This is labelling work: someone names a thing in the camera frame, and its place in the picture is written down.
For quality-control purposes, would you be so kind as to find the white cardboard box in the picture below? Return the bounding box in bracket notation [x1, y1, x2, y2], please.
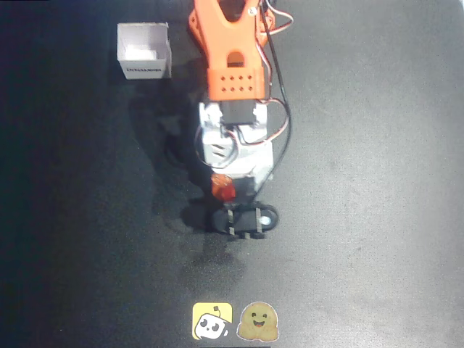
[116, 22, 173, 80]

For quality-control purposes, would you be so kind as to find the black webcam on gripper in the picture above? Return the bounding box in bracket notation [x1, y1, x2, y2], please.
[210, 203, 281, 241]

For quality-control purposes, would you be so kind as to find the yellow robot face sticker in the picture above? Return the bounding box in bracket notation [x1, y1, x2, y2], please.
[191, 302, 233, 341]

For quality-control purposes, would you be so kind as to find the smiling hugging face sticker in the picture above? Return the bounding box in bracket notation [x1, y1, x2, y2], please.
[236, 301, 280, 342]

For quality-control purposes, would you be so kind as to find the white red servo wire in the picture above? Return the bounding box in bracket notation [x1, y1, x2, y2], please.
[237, 99, 292, 145]
[257, 6, 294, 96]
[194, 125, 239, 170]

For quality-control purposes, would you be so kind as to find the black camera cable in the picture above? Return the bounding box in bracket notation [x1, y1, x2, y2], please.
[262, 0, 293, 188]

